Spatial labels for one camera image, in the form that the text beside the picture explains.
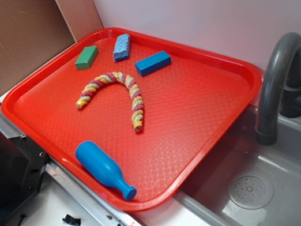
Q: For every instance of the black metal mount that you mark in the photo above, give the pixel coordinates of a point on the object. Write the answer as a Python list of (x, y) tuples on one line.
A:
[(22, 163)]

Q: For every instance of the grey toy sink basin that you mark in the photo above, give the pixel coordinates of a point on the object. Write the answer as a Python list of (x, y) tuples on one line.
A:
[(205, 191)]

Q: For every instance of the red plastic tray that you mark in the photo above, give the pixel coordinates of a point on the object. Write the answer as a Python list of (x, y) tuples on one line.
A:
[(188, 106)]

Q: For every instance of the blue plastic bottle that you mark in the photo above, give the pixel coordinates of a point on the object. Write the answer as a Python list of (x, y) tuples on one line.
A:
[(103, 168)]

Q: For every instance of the blue sponge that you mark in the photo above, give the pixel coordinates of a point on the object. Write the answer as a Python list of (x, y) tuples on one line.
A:
[(122, 48)]

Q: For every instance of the grey sink drain cover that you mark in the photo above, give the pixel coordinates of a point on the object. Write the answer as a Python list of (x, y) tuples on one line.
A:
[(250, 191)]

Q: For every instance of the blue rectangular block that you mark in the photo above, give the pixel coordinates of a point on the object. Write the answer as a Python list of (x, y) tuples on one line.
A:
[(153, 63)]

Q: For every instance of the grey toy faucet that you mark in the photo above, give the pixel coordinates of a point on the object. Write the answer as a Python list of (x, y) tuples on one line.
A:
[(281, 89)]

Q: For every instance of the green rectangular block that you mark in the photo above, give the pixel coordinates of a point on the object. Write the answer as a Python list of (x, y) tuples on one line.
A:
[(86, 58)]

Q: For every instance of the black tape scrap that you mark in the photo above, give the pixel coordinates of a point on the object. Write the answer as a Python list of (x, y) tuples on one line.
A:
[(71, 220)]

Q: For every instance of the brown cardboard panel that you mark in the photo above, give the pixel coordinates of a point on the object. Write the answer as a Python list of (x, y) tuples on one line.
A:
[(34, 31)]

